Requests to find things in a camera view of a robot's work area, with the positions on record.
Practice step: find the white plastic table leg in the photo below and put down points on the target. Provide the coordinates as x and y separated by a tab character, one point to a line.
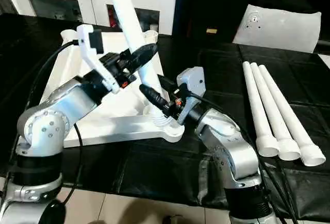
273	110
291	116
257	105
126	20

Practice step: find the white plastic table top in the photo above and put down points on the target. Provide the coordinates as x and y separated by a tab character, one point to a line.
123	128

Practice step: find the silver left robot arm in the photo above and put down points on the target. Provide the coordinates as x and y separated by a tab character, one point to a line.
46	121

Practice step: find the black table mat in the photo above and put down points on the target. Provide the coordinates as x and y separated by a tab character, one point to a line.
206	61

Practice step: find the white cabinet with glass doors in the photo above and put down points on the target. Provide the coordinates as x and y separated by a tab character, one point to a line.
90	0

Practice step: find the small tan label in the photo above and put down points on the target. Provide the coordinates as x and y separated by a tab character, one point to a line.
211	31

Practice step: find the black cabinet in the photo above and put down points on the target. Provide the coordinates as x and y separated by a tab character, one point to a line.
206	2

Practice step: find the white flat board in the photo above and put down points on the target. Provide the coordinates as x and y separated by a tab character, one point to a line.
326	60

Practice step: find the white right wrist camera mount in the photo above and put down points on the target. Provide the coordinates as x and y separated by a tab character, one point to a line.
192	79

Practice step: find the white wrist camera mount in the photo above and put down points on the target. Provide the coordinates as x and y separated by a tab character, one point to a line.
89	61
192	79

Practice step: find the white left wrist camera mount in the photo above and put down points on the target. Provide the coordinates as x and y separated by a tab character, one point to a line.
89	61

